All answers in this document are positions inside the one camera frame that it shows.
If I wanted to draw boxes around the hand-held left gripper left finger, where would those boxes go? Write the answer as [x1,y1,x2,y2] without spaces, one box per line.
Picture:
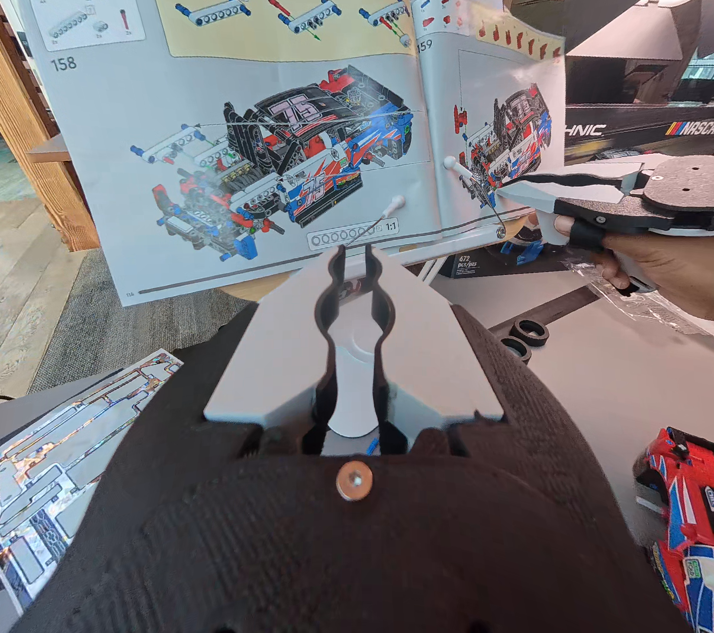
[203,245,347,430]

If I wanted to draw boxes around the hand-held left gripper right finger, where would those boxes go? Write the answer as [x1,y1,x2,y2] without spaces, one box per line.
[365,244,505,430]

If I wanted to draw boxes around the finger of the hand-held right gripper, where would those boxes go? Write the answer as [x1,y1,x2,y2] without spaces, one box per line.
[495,180,560,216]
[502,163,648,199]

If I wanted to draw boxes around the toy car instruction booklet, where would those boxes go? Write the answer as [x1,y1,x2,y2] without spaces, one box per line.
[16,0,567,306]

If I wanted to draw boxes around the toy brick race car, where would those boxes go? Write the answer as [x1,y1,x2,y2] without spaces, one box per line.
[633,426,714,628]

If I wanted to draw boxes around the grey desk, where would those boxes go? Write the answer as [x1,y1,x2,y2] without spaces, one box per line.
[0,268,714,633]

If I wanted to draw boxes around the person's right hand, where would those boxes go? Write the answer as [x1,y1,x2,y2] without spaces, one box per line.
[555,215,714,320]

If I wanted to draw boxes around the black toy set box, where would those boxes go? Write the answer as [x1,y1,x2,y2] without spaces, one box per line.
[438,103,714,278]

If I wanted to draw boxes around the black tape strip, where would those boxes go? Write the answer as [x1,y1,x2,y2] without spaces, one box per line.
[488,284,603,333]

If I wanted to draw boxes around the clear plastic bag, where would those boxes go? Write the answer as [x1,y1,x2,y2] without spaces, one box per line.
[560,254,714,335]

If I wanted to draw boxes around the grey rug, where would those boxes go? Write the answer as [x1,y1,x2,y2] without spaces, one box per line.
[28,248,252,394]

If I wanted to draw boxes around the shiny sticker sheet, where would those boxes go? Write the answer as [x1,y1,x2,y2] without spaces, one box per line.
[0,349,184,617]

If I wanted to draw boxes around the wooden post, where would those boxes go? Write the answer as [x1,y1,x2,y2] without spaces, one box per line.
[0,14,101,252]

